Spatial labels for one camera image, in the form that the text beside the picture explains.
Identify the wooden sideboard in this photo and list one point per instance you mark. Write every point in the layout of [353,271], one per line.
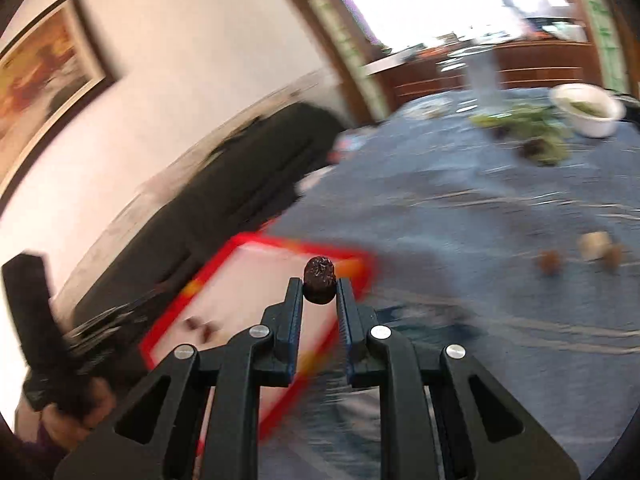
[540,67]

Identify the bright window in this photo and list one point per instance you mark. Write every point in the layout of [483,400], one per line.
[425,0]

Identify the crumpled plastic bag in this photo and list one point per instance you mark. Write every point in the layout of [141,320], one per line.
[350,146]

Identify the clear plastic pitcher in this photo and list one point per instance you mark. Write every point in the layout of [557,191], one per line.
[482,80]

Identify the white bowl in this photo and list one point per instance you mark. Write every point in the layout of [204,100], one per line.
[595,125]

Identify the brown longan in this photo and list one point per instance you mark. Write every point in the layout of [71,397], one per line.
[615,257]
[550,262]

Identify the person's left hand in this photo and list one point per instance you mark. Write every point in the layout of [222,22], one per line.
[65,430]

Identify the red rimmed white tray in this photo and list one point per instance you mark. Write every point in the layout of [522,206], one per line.
[250,285]

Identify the person's left forearm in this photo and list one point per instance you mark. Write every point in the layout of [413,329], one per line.
[30,460]

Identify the dark round fruit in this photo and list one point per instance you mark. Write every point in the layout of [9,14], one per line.
[501,133]
[532,148]

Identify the dark red date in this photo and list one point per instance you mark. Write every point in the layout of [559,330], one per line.
[208,331]
[192,322]
[320,280]

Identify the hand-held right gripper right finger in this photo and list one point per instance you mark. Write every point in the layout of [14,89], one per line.
[350,345]

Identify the wooden door frame post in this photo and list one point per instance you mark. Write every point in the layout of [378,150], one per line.
[345,40]
[600,25]

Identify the framed painting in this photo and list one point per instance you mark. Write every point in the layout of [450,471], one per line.
[45,75]

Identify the small orange kumquat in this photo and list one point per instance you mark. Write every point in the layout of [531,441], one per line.
[351,266]

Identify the pale walnut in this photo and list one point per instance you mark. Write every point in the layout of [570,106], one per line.
[595,245]

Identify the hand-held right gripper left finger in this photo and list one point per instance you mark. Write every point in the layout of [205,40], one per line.
[292,340]

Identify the black sofa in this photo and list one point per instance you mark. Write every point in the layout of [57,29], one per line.
[215,185]

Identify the green leafy vegetables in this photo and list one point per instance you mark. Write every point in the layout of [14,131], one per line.
[545,130]

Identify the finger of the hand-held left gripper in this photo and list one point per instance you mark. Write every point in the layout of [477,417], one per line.
[120,337]
[122,310]

